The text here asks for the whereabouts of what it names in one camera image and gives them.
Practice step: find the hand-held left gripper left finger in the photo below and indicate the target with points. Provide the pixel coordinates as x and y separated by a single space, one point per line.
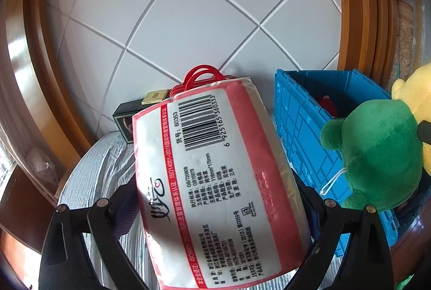
126 209

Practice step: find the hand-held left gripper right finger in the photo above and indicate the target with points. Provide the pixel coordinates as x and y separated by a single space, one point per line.
315 222

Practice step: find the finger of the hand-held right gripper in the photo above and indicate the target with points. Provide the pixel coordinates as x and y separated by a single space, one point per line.
425 132

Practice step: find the green and yellow duck plush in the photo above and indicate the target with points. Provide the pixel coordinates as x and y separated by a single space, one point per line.
377 148

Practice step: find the blue plastic storage crate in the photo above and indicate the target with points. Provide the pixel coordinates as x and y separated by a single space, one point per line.
296 128

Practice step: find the pink wet wipes packet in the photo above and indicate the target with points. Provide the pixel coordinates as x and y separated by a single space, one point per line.
219 175

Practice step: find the light blue striped bedsheet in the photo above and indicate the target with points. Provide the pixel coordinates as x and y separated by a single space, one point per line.
101 158

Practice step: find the pink plastic bag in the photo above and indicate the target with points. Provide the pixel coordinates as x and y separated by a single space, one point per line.
40 165

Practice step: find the black gift box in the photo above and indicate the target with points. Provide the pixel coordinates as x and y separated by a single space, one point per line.
126 109

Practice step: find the patterned curtain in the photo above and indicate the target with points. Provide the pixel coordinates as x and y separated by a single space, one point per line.
410 34

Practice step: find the dark brown nightstand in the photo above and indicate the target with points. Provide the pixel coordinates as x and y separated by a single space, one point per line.
23 205

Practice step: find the small yellow box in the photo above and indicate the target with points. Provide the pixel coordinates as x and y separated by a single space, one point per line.
155 97

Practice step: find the red hard carry case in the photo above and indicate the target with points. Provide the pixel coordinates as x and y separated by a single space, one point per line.
175 90

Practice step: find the white padded headboard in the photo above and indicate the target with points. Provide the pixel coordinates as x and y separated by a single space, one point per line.
168 7

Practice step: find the wooden bed frame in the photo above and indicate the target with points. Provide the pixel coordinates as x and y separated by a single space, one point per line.
37 40

